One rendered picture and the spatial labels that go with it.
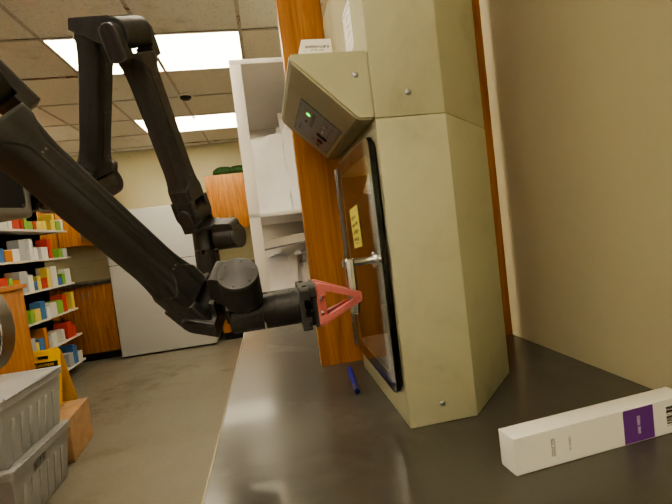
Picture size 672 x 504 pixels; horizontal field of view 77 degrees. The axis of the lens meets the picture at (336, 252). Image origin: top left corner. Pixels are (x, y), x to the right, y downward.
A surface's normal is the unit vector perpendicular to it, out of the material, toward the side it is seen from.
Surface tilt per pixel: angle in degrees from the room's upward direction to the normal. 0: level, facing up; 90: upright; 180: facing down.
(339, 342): 90
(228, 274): 45
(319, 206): 90
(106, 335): 90
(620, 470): 0
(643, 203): 90
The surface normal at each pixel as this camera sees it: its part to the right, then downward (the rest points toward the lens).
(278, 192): -0.25, 0.13
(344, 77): 0.16, 0.04
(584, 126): -0.98, 0.13
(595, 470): -0.12, -0.99
